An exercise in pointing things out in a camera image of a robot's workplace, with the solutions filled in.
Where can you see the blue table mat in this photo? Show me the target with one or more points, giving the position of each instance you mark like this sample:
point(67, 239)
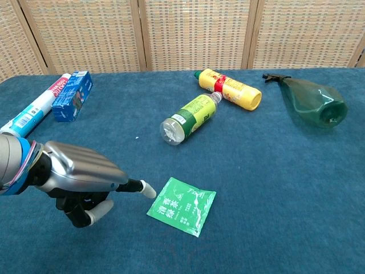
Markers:
point(199, 171)

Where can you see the blue carton box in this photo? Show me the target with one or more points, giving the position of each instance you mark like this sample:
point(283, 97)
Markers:
point(72, 96)

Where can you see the clear bottle with green label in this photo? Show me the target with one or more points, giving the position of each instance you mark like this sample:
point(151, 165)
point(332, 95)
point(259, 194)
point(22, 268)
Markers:
point(191, 117)

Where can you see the green spray bottle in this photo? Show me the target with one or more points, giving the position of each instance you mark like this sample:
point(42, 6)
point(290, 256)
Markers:
point(312, 100)

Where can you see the woven folding screen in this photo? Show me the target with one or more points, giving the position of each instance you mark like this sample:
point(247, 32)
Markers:
point(182, 34)

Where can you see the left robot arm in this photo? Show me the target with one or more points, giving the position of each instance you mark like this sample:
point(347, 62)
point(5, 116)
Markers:
point(14, 164)

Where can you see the yellow bottle with red label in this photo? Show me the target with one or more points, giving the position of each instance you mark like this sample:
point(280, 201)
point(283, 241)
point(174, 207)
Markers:
point(229, 89)

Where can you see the white and teal plastic-wrap roll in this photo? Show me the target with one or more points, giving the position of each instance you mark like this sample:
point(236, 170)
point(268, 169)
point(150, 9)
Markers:
point(34, 107)

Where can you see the green sachet packet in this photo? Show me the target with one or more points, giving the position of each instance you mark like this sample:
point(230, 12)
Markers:
point(182, 206)

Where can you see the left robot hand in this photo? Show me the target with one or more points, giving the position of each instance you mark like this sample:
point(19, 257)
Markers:
point(82, 177)

